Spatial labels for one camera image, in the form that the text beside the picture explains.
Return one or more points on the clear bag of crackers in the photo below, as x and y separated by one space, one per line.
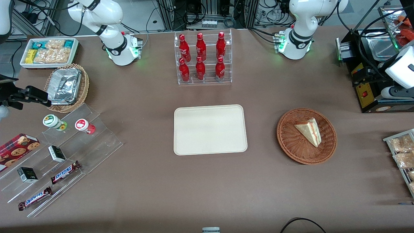
411 175
401 144
404 160
412 187

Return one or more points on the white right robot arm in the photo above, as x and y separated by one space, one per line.
110 19

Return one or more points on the triangular sandwich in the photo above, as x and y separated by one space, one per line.
309 131

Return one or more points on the light wicker basket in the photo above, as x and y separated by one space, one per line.
83 87

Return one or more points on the steel food pan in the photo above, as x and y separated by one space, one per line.
381 48

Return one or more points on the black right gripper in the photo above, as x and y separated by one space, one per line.
13 97

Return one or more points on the teal snack packet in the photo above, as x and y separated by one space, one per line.
69 43
38 44

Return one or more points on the round brown wicker basket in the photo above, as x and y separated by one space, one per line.
294 145

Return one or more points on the stacked aluminium foil trays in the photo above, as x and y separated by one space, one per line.
64 85

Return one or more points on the red sausages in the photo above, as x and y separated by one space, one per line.
404 35

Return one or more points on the small black white box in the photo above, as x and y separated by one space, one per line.
27 174
57 153

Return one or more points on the red cookie box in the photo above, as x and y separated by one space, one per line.
17 149

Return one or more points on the yellow snack packet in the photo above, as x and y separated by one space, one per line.
30 56

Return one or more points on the white rectangular snack bin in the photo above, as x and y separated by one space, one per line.
23 63

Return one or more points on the snickers bar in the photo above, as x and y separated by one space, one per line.
64 172
35 198

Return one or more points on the clear cracker bag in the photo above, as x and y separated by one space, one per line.
51 55
55 44

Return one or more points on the red cola bottle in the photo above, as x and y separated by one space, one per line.
200 70
184 72
220 70
221 45
201 47
184 48

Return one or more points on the white power strip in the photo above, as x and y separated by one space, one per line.
209 23

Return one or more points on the small grey device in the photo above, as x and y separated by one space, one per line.
211 230

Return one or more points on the red lid cup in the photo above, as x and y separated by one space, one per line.
82 124

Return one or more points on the cream plastic tray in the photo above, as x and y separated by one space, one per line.
210 129

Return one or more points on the clear acrylic bottle rack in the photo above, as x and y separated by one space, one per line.
210 72

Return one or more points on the green lid cup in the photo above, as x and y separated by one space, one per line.
51 121

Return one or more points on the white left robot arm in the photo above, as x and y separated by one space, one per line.
300 19

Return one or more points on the clear acrylic stepped display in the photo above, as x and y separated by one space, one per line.
97 145

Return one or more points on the black food warmer case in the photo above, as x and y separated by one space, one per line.
364 94

